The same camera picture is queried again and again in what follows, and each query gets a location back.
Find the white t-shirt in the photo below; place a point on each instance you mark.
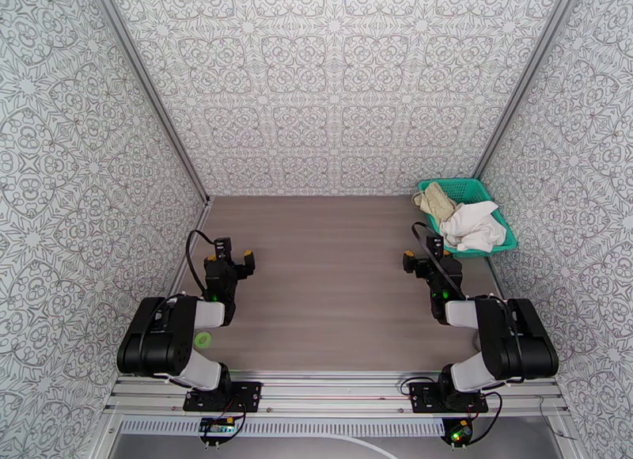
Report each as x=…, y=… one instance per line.
x=472, y=225

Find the beige elastic-waist shorts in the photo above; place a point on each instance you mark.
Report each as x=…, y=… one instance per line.
x=436, y=200

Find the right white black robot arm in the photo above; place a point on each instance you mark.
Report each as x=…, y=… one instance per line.
x=514, y=339

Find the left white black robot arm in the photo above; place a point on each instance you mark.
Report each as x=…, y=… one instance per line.
x=158, y=339

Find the green plastic laundry basket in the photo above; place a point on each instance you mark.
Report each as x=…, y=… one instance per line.
x=474, y=188

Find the green tape roll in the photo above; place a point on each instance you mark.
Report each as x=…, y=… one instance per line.
x=203, y=340

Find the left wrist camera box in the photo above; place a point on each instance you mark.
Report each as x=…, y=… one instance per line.
x=223, y=249

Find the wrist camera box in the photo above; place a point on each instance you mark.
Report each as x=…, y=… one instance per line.
x=223, y=249
x=435, y=245

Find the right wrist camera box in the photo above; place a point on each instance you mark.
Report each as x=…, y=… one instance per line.
x=435, y=245

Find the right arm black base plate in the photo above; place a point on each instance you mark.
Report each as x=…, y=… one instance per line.
x=425, y=398

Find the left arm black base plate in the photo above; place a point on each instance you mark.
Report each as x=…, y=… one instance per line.
x=247, y=396

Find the aluminium mounting rail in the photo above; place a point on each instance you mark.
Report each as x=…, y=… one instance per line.
x=336, y=388

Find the aluminium corner post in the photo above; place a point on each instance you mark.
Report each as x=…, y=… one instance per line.
x=524, y=81
x=148, y=86

